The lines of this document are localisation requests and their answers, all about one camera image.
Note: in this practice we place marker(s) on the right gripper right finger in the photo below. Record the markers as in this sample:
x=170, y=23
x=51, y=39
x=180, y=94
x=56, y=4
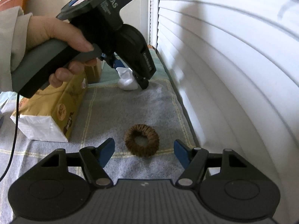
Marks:
x=193, y=161

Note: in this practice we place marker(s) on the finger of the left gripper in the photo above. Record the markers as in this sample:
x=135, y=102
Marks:
x=113, y=62
x=143, y=83

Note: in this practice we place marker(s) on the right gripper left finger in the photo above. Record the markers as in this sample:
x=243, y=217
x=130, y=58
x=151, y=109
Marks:
x=94, y=160

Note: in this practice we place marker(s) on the grey sleeve forearm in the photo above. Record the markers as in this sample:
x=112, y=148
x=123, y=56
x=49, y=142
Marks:
x=14, y=24

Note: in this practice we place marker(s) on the person left hand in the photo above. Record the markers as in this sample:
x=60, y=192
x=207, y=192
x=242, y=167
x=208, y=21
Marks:
x=40, y=29

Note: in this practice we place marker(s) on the brown cardboard box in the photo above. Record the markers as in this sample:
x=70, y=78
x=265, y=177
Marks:
x=93, y=73

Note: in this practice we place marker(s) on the grey blue checked blanket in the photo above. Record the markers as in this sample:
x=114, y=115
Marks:
x=106, y=112

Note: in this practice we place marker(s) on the brown hair scrunchie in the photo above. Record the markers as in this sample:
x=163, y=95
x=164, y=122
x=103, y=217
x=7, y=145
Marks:
x=142, y=140

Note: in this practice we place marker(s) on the gold tissue pack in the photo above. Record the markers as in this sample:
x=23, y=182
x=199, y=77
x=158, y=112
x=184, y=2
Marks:
x=50, y=114

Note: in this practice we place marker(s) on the white louvered door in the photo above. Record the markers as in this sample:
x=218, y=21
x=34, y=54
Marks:
x=235, y=65

